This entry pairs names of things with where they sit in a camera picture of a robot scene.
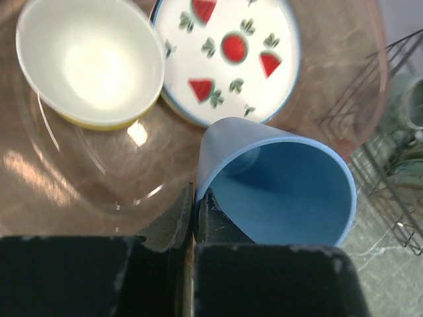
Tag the blue bottom plate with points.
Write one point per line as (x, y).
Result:
(228, 58)

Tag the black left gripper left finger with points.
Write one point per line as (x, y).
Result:
(137, 275)

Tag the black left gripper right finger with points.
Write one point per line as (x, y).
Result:
(233, 276)

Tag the grey-green ceramic mug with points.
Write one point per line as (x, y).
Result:
(405, 101)

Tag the pink transparent plastic bin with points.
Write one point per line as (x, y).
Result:
(57, 178)

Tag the black wire dish rack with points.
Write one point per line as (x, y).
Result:
(386, 162)

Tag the blue plastic cup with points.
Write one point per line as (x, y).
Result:
(277, 187)

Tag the plain cream bowl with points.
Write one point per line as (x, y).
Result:
(92, 61)

